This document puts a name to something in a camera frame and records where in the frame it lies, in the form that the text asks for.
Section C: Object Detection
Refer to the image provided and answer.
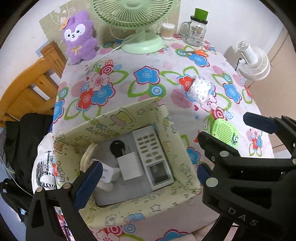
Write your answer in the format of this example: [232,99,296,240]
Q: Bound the wooden chair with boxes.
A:
[0,40,67,129]

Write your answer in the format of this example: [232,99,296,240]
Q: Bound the white floor fan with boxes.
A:
[236,41,271,81]

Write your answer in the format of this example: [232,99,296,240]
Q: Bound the white charger plug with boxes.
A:
[116,152,145,181]

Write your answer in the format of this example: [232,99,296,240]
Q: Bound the grey remote control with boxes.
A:
[132,126,174,191]

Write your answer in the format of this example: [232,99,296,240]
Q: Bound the white fan cable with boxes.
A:
[99,30,144,61]

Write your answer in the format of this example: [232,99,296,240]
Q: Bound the yellow patterned wall sheet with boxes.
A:
[39,0,181,35]

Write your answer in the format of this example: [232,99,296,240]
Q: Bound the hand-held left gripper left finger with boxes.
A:
[25,160,103,241]

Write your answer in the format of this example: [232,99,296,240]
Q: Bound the cotton swab container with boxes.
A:
[161,23,176,41]

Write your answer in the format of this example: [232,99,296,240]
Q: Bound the white tower print cloth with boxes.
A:
[31,134,58,190]

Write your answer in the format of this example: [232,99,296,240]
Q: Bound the green frog speaker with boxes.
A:
[209,118,240,146]

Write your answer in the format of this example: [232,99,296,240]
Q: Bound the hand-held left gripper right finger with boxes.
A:
[197,163,296,241]

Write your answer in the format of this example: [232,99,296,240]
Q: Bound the orange handled scissors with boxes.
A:
[185,49,208,57]

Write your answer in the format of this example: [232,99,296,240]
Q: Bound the purple plush toy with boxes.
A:
[62,10,99,65]

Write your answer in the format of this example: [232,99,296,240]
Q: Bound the yellow cartoon fabric storage box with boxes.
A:
[53,97,201,232]

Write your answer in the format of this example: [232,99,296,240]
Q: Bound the floral tablecloth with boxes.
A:
[52,39,274,241]

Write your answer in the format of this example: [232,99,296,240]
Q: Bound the black jacket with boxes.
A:
[0,113,55,218]

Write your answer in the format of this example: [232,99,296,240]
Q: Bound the glass mug jar green lid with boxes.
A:
[180,8,208,46]

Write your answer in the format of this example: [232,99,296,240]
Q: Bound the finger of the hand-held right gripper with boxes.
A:
[243,112,296,153]
[198,131,296,179]

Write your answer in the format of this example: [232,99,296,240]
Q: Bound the small white plastic object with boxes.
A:
[97,161,121,192]

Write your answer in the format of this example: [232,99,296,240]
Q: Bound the black key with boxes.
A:
[110,140,130,158]

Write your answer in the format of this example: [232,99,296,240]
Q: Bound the roll of tape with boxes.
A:
[80,142,97,173]

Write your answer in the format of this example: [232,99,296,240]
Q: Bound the green desk fan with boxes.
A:
[90,0,175,54]

